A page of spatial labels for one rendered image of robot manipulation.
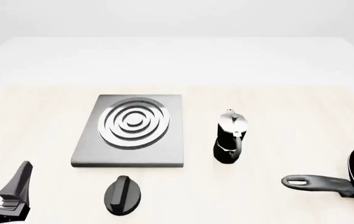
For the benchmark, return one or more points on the flat stove plate with rings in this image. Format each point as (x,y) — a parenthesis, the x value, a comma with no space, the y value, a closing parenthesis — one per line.
(151,149)

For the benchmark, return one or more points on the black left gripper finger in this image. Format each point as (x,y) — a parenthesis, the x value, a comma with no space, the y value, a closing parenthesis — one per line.
(16,184)

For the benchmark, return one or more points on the black moka pot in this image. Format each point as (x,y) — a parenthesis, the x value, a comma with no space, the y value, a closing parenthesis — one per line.
(226,140)

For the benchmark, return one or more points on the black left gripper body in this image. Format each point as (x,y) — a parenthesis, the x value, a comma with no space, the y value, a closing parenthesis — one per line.
(2,212)

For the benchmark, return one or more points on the round black stove knob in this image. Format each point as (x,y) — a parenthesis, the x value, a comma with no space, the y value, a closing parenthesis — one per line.
(122,198)

